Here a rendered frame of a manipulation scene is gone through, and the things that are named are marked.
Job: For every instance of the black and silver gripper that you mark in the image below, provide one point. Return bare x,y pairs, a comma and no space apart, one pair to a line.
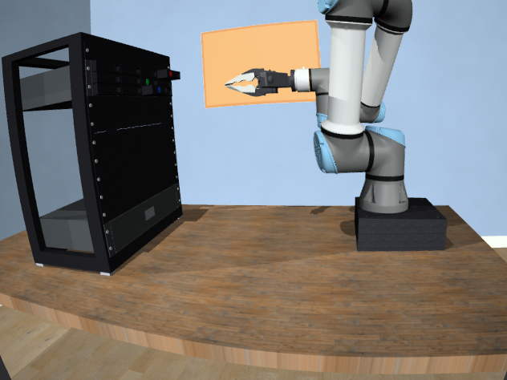
257,91

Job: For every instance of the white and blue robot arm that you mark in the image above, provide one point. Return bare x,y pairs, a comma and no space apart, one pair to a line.
342,145

